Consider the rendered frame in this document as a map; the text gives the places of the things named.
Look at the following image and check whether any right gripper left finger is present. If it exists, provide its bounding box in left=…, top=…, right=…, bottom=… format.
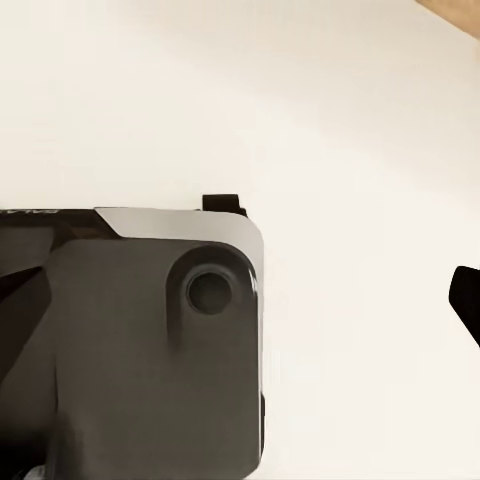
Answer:
left=0, top=265, right=52, bottom=386

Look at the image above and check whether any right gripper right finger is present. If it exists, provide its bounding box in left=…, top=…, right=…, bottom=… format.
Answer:
left=448, top=266, right=480, bottom=346

